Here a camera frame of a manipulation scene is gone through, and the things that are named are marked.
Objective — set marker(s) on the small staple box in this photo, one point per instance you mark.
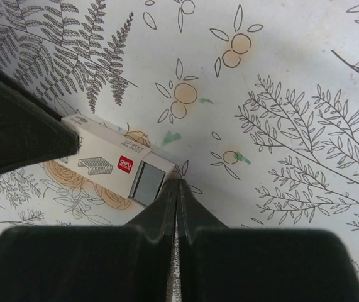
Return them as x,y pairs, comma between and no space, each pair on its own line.
107,157

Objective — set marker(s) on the floral table mat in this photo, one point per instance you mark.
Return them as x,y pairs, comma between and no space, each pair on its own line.
255,102

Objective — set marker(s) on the grey staple strips block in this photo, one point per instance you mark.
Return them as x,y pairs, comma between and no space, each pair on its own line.
147,184

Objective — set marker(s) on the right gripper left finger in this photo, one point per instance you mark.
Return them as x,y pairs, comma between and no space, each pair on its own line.
91,263

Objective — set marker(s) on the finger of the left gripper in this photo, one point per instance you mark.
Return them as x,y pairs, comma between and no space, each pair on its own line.
30,131

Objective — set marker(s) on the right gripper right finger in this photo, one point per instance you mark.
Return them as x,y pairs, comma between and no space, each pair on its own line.
218,263

